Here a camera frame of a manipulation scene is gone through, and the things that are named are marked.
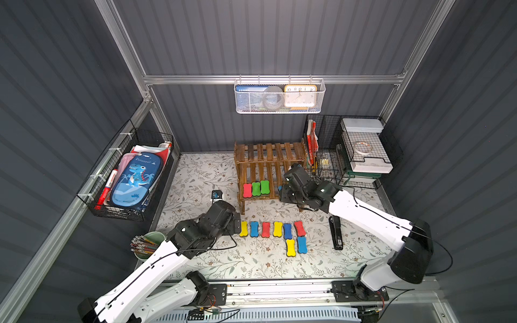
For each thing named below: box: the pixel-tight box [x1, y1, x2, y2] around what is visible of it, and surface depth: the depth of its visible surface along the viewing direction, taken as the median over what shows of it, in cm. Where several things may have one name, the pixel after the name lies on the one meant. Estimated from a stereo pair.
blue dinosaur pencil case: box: [111, 152, 161, 208], surface depth 66 cm
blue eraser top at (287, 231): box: [283, 223, 293, 239], surface depth 91 cm
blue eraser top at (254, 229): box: [249, 221, 260, 237], surface depth 92 cm
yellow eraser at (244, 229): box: [238, 220, 249, 237], surface depth 90 cm
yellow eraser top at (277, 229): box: [273, 221, 284, 237], surface depth 91 cm
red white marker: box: [94, 168, 119, 210], surface depth 65 cm
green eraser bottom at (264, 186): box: [260, 179, 270, 195], surface depth 87 cm
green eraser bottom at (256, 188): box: [251, 181, 262, 197], surface depth 86 cm
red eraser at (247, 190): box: [243, 183, 253, 198], surface depth 86 cm
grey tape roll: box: [263, 85, 285, 110], surface depth 89 cm
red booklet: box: [306, 119, 320, 165], surface depth 114 cm
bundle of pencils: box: [129, 235, 158, 254], surface depth 70 cm
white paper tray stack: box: [339, 117, 394, 174], surface depth 98 cm
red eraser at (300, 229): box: [294, 220, 307, 237], surface depth 91 cm
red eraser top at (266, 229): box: [261, 222, 272, 239], surface depth 92 cm
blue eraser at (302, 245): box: [297, 236, 308, 254], surface depth 86 cm
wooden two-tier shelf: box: [233, 141, 307, 215], surface depth 87 cm
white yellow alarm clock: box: [284, 84, 318, 111], surface depth 90 cm
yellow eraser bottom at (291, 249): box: [286, 238, 297, 257], surface depth 85 cm
